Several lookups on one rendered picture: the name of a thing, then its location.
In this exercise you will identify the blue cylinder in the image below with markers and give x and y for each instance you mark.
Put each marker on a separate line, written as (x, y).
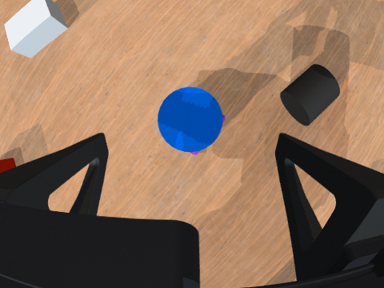
(190, 119)

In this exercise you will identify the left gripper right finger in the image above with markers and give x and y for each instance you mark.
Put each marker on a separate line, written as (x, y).
(358, 215)

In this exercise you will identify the black cylinder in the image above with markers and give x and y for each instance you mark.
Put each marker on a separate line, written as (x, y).
(310, 94)

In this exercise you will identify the white rectangular block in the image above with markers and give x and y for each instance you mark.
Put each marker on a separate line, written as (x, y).
(37, 24)

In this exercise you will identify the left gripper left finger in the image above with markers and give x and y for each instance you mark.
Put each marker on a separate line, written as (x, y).
(31, 183)

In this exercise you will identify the red cube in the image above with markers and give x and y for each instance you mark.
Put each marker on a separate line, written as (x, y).
(7, 164)

